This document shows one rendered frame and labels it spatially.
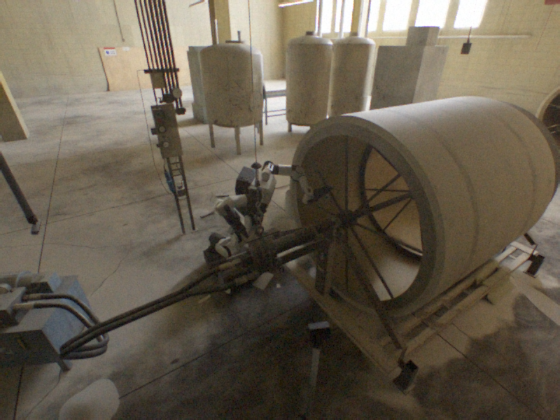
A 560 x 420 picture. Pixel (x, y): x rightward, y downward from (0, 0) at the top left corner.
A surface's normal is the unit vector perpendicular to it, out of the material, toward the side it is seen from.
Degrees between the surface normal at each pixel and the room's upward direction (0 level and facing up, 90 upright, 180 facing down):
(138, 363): 0
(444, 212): 58
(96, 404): 10
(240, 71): 90
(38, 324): 0
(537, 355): 0
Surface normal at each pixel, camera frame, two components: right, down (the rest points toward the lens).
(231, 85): 0.10, 0.51
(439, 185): 0.40, -0.23
